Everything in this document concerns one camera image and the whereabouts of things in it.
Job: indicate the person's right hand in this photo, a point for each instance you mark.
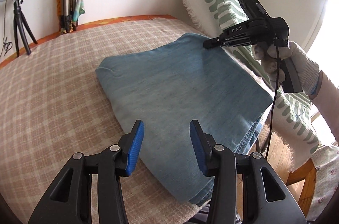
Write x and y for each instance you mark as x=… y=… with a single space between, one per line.
x=304 y=67

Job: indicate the black mini tripod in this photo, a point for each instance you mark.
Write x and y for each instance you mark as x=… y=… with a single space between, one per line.
x=20 y=25

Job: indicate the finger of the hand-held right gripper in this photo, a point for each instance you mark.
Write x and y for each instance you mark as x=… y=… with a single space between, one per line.
x=217 y=42

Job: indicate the white floral cloth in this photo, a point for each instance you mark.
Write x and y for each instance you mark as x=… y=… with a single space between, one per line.
x=325 y=181

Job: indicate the light blue denim pants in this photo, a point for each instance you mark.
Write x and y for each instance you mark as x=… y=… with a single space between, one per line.
x=172 y=81

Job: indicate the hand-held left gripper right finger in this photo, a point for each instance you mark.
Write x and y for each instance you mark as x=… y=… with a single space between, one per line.
x=197 y=150

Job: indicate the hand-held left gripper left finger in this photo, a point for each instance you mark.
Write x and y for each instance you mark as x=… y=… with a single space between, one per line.
x=135 y=144

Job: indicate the beige checked blanket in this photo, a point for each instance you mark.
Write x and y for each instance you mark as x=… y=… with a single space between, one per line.
x=53 y=94

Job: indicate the wooden chair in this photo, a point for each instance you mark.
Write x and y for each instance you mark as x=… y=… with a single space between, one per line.
x=304 y=173

